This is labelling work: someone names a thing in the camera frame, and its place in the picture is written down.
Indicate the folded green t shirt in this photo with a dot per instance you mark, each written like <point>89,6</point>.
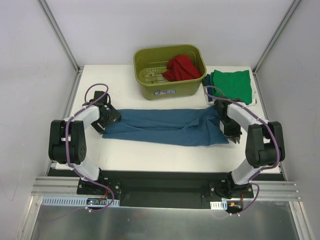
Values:
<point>218,76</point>

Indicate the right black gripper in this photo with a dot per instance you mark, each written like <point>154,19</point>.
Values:
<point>231,130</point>

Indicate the olive green plastic basket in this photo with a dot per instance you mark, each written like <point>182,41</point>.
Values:
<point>150,63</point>

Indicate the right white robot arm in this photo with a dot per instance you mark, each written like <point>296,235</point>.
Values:
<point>264,147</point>

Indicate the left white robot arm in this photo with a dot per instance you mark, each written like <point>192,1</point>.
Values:
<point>67,139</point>

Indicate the right aluminium frame post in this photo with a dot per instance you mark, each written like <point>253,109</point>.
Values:
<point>276,35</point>

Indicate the left aluminium frame post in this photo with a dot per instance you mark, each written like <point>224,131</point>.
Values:
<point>59,34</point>

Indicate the red t shirt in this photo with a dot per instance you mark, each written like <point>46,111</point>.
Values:
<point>181,68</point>

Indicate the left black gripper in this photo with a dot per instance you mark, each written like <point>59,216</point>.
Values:
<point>108,121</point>

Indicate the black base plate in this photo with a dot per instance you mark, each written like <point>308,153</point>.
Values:
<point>151,189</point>

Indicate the folded dark blue t shirt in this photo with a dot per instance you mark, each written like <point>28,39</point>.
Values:
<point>208,90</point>

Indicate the aluminium frame post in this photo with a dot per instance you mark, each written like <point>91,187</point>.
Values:
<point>276,35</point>
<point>59,34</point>

